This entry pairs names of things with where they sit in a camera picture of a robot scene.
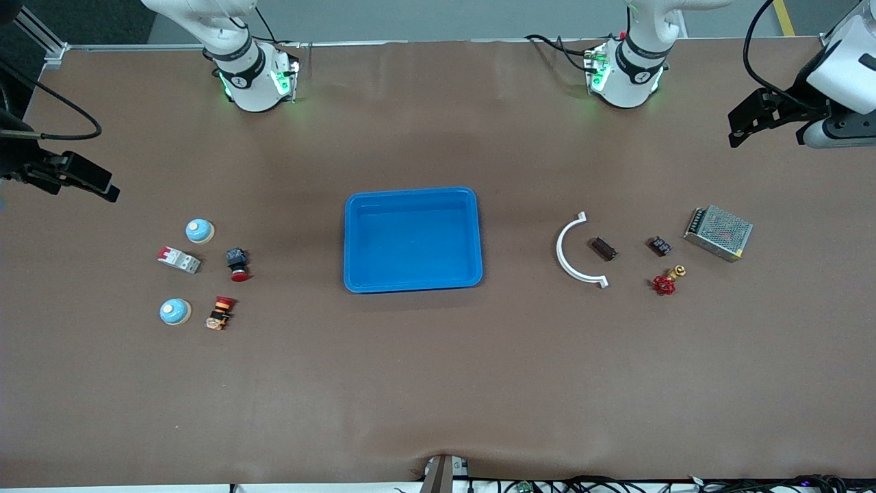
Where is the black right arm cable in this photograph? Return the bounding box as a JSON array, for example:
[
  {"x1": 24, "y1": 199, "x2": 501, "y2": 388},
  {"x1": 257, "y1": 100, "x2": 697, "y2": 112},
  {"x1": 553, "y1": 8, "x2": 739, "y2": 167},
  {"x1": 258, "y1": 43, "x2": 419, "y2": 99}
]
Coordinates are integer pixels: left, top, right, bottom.
[{"x1": 0, "y1": 58, "x2": 103, "y2": 141}]

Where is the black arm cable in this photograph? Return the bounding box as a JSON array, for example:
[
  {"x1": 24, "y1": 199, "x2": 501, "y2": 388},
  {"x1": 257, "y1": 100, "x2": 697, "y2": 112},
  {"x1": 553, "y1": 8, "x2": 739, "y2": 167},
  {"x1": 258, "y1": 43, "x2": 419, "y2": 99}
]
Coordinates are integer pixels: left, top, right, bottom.
[
  {"x1": 743, "y1": 0, "x2": 829, "y2": 110},
  {"x1": 0, "y1": 58, "x2": 103, "y2": 141}
]

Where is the blue plastic tray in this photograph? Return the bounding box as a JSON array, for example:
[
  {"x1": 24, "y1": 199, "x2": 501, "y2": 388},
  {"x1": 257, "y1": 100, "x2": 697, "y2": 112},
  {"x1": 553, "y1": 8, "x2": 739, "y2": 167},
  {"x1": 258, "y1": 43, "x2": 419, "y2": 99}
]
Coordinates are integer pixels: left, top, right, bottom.
[{"x1": 343, "y1": 186, "x2": 484, "y2": 294}]

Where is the metal mesh power supply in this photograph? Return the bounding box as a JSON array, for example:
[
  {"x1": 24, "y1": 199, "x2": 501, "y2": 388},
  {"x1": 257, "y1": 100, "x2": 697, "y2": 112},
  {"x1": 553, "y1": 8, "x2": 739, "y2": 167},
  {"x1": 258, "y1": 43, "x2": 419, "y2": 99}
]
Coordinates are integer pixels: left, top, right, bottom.
[{"x1": 683, "y1": 205, "x2": 754, "y2": 263}]

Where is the white curved half ring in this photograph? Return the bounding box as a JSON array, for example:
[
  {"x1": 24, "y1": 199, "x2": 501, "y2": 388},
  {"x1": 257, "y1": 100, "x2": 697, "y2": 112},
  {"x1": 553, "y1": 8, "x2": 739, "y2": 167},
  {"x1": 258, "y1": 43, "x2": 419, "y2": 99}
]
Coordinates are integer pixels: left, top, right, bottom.
[{"x1": 556, "y1": 212, "x2": 609, "y2": 289}]

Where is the black cable bundle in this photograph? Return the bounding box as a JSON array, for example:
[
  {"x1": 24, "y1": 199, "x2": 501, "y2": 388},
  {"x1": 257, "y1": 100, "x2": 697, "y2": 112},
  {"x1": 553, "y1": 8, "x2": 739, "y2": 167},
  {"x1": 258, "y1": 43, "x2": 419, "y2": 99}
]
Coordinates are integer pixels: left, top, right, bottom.
[{"x1": 394, "y1": 475, "x2": 876, "y2": 493}]

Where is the brass valve red handle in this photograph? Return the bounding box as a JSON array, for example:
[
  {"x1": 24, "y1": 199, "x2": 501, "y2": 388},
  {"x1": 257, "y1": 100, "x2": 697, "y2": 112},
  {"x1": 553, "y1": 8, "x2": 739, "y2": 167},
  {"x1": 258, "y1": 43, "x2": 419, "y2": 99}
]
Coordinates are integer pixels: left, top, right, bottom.
[{"x1": 651, "y1": 265, "x2": 687, "y2": 296}]

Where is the grey metal table rail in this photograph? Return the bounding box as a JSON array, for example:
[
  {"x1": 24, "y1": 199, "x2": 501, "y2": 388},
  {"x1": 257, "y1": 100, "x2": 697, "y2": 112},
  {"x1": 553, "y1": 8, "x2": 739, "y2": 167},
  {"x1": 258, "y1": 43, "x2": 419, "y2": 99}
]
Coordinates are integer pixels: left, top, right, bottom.
[{"x1": 65, "y1": 34, "x2": 825, "y2": 52}]

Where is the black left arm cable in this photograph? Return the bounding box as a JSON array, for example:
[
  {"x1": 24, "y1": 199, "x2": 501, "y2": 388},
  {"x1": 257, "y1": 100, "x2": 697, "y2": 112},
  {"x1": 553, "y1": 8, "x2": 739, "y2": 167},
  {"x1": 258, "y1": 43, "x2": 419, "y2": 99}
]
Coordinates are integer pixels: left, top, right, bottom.
[{"x1": 743, "y1": 0, "x2": 829, "y2": 110}]

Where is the red button orange white switch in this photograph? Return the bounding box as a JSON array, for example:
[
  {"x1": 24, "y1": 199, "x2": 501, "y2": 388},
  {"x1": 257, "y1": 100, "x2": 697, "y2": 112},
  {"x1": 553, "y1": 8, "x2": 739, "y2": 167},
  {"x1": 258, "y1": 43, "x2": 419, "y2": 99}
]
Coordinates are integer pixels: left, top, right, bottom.
[{"x1": 205, "y1": 296, "x2": 237, "y2": 331}]

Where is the white circuit breaker red lever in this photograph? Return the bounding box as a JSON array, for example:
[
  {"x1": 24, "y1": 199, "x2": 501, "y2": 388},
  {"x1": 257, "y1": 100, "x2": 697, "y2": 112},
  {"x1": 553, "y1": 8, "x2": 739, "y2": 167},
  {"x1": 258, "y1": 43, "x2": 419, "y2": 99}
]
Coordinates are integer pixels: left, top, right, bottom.
[{"x1": 157, "y1": 246, "x2": 202, "y2": 275}]

